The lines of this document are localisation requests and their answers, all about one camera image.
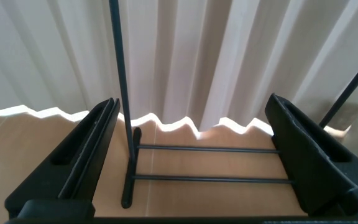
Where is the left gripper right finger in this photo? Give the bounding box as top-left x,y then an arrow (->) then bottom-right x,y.
264,92 -> 358,217

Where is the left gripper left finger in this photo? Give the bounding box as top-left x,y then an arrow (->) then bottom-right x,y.
4,97 -> 122,219

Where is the beige curtain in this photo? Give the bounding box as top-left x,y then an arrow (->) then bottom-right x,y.
0,0 -> 358,140

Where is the black clothes rack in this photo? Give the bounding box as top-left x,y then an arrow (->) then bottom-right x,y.
108,0 -> 358,210

